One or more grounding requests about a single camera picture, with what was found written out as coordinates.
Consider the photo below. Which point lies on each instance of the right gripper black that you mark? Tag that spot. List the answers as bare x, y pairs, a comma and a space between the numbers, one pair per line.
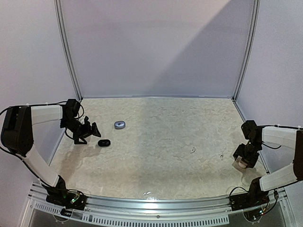
243, 157

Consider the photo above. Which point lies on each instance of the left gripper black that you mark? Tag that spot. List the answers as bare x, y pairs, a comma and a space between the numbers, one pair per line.
87, 131

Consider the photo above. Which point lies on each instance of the pink round charging case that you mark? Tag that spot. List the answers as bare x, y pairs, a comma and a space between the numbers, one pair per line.
242, 164

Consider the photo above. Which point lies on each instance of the black oval charging case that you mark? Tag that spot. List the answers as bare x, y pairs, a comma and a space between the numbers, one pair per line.
104, 143

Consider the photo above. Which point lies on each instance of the purple earbud charging case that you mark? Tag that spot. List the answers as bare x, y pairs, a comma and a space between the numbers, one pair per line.
119, 125

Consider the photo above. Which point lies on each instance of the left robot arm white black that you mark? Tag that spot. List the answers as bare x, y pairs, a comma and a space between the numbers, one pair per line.
17, 138

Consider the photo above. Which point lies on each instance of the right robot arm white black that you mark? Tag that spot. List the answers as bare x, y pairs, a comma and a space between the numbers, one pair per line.
281, 136

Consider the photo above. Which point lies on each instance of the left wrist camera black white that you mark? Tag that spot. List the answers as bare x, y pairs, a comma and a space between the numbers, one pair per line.
85, 121

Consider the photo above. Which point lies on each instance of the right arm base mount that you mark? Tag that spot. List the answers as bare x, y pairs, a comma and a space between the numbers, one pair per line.
248, 200

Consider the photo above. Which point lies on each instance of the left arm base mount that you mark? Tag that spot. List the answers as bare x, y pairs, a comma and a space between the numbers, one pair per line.
70, 199

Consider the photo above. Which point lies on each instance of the left aluminium corner post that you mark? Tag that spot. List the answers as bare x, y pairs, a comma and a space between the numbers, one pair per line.
66, 49

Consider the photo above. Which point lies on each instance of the aluminium corner post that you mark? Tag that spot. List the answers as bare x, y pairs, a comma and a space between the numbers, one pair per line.
249, 44
66, 49

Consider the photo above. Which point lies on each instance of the aluminium front rail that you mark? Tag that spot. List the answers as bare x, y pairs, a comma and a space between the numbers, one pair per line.
116, 212

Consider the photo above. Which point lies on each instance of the right aluminium corner post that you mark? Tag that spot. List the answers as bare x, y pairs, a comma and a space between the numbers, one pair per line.
249, 44

